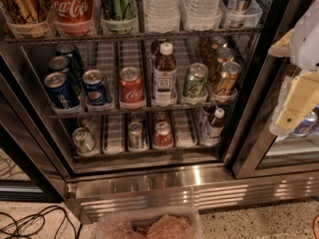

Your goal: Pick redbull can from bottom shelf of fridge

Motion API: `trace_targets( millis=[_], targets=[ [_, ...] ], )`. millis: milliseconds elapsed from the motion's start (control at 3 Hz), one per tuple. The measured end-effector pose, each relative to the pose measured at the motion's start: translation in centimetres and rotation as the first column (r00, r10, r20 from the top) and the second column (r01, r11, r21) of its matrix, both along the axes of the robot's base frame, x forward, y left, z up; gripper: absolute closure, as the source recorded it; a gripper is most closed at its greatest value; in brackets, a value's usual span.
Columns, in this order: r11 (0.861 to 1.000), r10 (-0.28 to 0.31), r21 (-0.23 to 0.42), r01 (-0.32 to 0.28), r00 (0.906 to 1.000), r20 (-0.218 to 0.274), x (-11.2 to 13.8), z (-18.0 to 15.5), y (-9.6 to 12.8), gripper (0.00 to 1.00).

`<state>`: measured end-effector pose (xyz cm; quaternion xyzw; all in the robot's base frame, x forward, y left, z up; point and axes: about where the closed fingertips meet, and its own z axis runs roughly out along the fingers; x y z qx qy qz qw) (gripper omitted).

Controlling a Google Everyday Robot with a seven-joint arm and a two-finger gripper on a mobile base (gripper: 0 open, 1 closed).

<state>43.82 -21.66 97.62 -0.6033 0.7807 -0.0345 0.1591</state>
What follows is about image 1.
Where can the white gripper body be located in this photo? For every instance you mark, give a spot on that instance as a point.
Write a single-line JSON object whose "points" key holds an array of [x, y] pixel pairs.
{"points": [[306, 45]]}

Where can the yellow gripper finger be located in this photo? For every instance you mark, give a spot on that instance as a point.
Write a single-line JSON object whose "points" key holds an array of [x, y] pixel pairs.
{"points": [[281, 47], [298, 97]]}

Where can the silver redbull can front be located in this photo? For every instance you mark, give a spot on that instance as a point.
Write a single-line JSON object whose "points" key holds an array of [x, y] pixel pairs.
{"points": [[136, 135]]}

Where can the can behind glass door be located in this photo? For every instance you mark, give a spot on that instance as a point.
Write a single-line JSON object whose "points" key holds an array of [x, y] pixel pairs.
{"points": [[305, 125]]}

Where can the middle gold can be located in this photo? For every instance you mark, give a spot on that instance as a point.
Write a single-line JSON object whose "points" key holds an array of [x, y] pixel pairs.
{"points": [[221, 55]]}

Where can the rear gold can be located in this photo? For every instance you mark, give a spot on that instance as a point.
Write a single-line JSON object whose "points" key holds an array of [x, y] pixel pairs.
{"points": [[208, 45]]}

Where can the redbull can top shelf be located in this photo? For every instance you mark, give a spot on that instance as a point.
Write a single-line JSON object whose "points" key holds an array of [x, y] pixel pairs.
{"points": [[238, 8]]}

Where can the front gold can middle shelf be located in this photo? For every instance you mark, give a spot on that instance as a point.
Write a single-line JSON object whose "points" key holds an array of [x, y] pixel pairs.
{"points": [[227, 78]]}

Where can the gold can shelf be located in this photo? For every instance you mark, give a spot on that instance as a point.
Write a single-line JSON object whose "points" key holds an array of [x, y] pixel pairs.
{"points": [[227, 78], [27, 17]]}

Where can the fridge glass door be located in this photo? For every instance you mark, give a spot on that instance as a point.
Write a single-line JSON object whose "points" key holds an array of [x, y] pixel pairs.
{"points": [[255, 139]]}

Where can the tea bottle bottom shelf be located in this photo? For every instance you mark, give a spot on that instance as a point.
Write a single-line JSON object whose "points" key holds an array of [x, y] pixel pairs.
{"points": [[212, 128]]}

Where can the tea bottle shelf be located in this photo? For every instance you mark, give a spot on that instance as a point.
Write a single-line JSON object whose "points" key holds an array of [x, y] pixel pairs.
{"points": [[164, 74], [212, 128]]}

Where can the green can middle shelf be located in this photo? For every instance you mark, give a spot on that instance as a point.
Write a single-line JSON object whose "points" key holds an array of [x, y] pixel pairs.
{"points": [[195, 80]]}

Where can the green can shelf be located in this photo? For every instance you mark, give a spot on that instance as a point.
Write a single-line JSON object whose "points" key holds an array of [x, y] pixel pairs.
{"points": [[195, 80], [120, 15]]}

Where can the tea bottle middle shelf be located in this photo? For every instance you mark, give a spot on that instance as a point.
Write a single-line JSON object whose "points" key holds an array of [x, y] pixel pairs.
{"points": [[164, 74]]}

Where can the red coke can behind bottom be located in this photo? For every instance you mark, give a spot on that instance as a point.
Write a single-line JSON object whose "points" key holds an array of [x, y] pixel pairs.
{"points": [[160, 116]]}

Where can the red coke can bottom shelf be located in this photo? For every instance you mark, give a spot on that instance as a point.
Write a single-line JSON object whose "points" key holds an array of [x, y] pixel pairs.
{"points": [[162, 135]]}

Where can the red coke can shelf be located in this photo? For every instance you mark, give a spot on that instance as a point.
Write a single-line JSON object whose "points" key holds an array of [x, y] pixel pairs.
{"points": [[162, 135], [132, 87]]}

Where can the red coke can middle shelf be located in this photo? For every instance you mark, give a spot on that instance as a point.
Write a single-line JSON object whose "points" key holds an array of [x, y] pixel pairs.
{"points": [[132, 87]]}

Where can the redbull can behind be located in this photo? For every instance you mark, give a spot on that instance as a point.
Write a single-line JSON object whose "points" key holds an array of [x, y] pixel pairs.
{"points": [[138, 117]]}

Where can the green can top shelf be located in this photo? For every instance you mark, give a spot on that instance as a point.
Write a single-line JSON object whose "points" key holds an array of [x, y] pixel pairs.
{"points": [[120, 15]]}

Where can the pepsi can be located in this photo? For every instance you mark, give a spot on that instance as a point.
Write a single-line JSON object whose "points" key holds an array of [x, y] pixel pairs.
{"points": [[95, 88], [60, 91]]}

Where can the rear left dark can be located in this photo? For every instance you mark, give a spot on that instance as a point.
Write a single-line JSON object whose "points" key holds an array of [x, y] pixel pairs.
{"points": [[73, 54]]}

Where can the dark can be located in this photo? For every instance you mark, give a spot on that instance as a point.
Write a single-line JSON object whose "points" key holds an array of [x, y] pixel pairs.
{"points": [[62, 64], [73, 54]]}

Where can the large coca-cola can top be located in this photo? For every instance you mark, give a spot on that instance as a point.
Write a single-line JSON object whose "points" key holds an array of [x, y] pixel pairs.
{"points": [[73, 16]]}

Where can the silver can bottom left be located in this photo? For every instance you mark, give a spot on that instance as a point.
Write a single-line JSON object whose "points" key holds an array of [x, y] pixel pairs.
{"points": [[83, 140]]}

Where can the middle left dark can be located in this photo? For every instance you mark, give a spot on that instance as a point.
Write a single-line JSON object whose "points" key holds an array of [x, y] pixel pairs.
{"points": [[62, 64]]}

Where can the front left pepsi can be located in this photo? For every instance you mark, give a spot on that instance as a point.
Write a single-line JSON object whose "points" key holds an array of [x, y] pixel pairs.
{"points": [[60, 91]]}

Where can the gold can top shelf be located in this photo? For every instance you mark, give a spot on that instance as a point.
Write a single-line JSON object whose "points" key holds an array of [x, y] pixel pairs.
{"points": [[27, 17]]}

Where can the right water bottle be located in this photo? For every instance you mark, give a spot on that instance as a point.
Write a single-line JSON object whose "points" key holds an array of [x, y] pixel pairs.
{"points": [[200, 15]]}

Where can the water bottle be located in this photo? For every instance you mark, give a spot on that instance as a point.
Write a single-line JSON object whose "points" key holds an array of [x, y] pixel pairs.
{"points": [[161, 16], [200, 15]]}

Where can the left water bottle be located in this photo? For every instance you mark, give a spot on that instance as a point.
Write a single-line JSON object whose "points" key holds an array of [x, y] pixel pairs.
{"points": [[161, 16]]}

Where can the clear plastic bin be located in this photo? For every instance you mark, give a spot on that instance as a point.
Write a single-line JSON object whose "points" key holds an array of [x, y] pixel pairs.
{"points": [[174, 222]]}

